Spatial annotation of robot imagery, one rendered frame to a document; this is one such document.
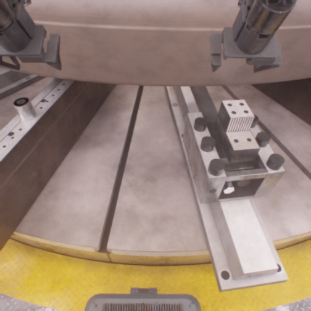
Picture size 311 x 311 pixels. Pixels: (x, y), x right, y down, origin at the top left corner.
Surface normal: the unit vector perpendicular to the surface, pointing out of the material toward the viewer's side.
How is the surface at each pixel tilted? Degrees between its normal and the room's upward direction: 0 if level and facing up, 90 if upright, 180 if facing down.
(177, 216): 0
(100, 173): 0
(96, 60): 90
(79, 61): 90
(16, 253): 0
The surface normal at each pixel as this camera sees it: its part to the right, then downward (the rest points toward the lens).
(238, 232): 0.01, -0.65
